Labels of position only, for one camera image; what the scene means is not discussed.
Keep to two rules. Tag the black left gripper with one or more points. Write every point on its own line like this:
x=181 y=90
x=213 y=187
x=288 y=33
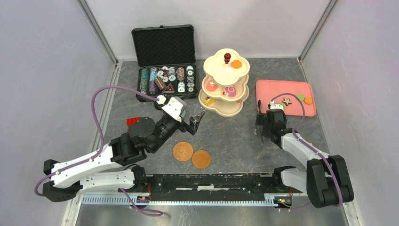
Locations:
x=194 y=123

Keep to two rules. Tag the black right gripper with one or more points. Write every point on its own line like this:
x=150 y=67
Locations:
x=261 y=120

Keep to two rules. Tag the green macaron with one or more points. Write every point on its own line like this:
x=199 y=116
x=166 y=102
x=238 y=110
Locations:
x=300 y=97
x=283 y=105

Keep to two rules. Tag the chocolate star cookie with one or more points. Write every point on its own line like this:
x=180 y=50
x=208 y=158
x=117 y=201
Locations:
x=286 y=101

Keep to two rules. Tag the yellow roll cake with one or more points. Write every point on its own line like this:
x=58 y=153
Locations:
x=208 y=101

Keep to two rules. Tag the pink cupcake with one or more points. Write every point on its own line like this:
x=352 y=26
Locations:
x=211 y=86

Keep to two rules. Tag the orange flower cookie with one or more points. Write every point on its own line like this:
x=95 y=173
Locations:
x=236 y=64

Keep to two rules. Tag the black serving tongs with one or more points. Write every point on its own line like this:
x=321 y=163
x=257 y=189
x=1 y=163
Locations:
x=259 y=122

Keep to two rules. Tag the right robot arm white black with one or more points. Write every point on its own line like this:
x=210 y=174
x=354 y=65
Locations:
x=326 y=180

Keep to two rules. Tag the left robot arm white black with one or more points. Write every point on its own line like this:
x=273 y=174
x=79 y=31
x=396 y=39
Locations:
x=113 y=166

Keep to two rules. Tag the patterned round wooden coaster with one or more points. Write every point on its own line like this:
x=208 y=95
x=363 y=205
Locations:
x=183 y=151

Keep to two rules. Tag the plain round wooden coaster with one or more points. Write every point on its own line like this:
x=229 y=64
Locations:
x=201 y=159

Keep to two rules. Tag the pink plastic tray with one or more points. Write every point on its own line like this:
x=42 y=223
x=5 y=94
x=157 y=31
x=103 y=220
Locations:
x=268 y=89

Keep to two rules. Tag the triangular all-in button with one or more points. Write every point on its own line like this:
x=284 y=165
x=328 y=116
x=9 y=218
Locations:
x=169 y=89

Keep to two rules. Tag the orange macaron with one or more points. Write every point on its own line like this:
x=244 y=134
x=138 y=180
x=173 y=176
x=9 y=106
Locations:
x=308 y=101

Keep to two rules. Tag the cream three-tier serving stand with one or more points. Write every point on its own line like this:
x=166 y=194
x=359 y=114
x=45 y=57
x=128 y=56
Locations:
x=218 y=68

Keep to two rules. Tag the red toy brick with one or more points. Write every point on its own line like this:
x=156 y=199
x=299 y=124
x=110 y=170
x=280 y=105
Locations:
x=132 y=121

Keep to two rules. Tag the black poker chip case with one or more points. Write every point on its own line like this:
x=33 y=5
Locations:
x=166 y=55

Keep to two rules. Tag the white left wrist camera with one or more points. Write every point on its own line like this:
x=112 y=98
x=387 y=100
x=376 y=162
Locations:
x=174 y=108

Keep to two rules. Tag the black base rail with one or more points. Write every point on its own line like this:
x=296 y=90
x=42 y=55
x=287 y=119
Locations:
x=215 y=187

